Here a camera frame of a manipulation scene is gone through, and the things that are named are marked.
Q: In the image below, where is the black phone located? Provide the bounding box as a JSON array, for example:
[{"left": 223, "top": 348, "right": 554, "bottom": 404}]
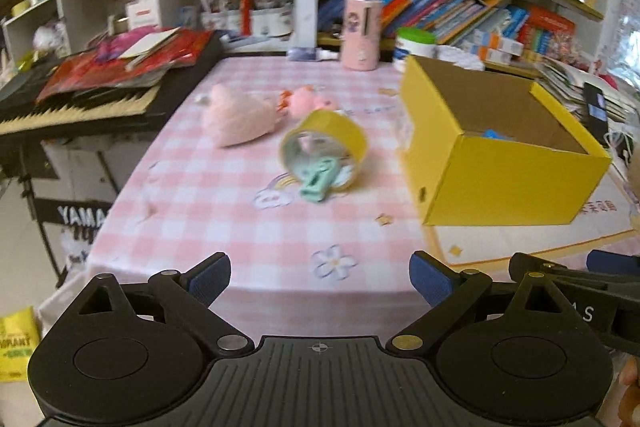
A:
[{"left": 582, "top": 82, "right": 611, "bottom": 142}]

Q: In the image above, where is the stack of red papers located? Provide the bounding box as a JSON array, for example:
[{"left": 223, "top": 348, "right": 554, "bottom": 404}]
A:
[{"left": 35, "top": 27, "right": 216, "bottom": 105}]

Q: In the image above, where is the pink humidifier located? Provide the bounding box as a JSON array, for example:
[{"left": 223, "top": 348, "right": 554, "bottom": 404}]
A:
[{"left": 340, "top": 0, "right": 383, "bottom": 71}]

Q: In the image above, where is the black keyboard stand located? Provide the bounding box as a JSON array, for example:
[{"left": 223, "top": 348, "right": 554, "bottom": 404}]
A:
[{"left": 20, "top": 147, "right": 118, "bottom": 288}]

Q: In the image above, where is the yellow tape roll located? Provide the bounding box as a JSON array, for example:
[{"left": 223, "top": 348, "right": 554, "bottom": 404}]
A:
[{"left": 277, "top": 109, "right": 369, "bottom": 192}]

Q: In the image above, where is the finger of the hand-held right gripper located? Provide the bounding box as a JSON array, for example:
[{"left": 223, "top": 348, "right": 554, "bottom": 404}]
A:
[
  {"left": 509, "top": 252, "right": 632, "bottom": 294},
  {"left": 586, "top": 249, "right": 640, "bottom": 278}
]

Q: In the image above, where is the white quilted cloth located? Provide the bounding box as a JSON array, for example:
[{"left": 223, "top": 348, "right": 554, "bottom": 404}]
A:
[{"left": 436, "top": 46, "right": 486, "bottom": 72}]

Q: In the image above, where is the beige booklet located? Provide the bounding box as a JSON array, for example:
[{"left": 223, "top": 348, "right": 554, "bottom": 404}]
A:
[{"left": 119, "top": 27, "right": 181, "bottom": 60}]

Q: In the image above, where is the white box red label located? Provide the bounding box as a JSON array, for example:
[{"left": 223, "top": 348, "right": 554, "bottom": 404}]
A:
[{"left": 125, "top": 0, "right": 161, "bottom": 30}]

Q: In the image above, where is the white orange-edged board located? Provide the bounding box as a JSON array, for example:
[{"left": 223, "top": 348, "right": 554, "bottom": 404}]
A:
[{"left": 425, "top": 187, "right": 640, "bottom": 270}]

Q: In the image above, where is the row of colourful books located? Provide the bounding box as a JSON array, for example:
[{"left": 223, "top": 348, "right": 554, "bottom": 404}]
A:
[{"left": 320, "top": 0, "right": 506, "bottom": 48}]

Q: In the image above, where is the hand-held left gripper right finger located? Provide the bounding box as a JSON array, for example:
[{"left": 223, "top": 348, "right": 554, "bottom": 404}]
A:
[{"left": 392, "top": 251, "right": 576, "bottom": 355}]

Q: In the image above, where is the pink plush heart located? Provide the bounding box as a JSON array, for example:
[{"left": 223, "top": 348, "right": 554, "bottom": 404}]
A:
[{"left": 197, "top": 84, "right": 281, "bottom": 148}]

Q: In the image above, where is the yellow bag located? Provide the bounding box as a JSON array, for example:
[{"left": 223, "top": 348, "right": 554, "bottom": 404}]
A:
[{"left": 0, "top": 307, "right": 41, "bottom": 383}]

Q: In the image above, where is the mint green clip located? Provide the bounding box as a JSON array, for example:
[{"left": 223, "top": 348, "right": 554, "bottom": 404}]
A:
[{"left": 298, "top": 158, "right": 343, "bottom": 204}]

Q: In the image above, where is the stack of magazines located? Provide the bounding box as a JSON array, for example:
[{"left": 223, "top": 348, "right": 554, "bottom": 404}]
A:
[{"left": 537, "top": 57, "right": 636, "bottom": 122}]

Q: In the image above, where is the white jar green lid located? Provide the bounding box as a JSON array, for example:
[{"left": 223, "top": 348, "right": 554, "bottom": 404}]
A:
[{"left": 392, "top": 27, "right": 438, "bottom": 72}]

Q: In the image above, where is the pink plush chick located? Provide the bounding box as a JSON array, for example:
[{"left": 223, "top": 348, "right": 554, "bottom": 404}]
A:
[{"left": 276, "top": 87, "right": 346, "bottom": 122}]

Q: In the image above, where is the row of small boxes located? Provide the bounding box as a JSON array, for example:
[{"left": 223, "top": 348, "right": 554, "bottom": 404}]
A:
[{"left": 475, "top": 4, "right": 577, "bottom": 64}]

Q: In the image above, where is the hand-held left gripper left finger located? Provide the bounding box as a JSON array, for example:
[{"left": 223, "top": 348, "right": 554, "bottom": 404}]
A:
[{"left": 65, "top": 252, "right": 248, "bottom": 355}]

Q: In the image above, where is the black keyboard piano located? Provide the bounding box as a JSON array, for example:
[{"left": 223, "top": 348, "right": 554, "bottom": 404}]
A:
[{"left": 0, "top": 32, "right": 226, "bottom": 138}]

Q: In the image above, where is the yellow cardboard box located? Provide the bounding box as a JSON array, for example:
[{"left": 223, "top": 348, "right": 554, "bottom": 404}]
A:
[{"left": 398, "top": 54, "right": 613, "bottom": 228}]

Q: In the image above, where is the red ornament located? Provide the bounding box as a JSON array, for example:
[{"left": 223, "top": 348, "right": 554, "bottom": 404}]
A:
[{"left": 239, "top": 0, "right": 256, "bottom": 36}]

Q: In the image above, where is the pink checked tablecloth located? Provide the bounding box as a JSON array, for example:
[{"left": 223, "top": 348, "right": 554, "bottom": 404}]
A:
[{"left": 40, "top": 54, "right": 640, "bottom": 343}]

